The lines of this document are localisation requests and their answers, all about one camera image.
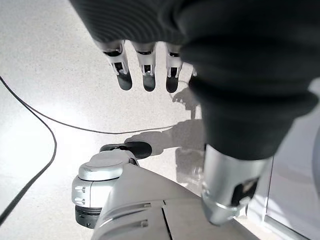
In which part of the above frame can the white medical cart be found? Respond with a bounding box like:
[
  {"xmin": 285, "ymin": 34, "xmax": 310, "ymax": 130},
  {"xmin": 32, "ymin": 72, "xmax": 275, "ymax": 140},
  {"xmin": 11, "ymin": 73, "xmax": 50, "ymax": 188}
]
[{"xmin": 263, "ymin": 77, "xmax": 320, "ymax": 240}]

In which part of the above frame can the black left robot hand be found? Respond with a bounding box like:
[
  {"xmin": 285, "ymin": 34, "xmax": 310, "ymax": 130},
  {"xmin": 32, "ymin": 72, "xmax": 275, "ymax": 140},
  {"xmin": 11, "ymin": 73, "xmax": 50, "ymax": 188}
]
[{"xmin": 68, "ymin": 0, "xmax": 320, "ymax": 226}]

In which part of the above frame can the thin black floor cable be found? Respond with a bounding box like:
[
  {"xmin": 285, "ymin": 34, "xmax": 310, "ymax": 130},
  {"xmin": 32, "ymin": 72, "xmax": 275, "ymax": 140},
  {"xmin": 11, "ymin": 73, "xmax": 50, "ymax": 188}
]
[{"xmin": 22, "ymin": 101, "xmax": 175, "ymax": 135}]

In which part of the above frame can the thick black floor cable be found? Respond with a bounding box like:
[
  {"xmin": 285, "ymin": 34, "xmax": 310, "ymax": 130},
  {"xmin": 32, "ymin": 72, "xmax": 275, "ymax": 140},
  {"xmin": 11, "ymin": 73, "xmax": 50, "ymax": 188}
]
[{"xmin": 0, "ymin": 74, "xmax": 58, "ymax": 225}]

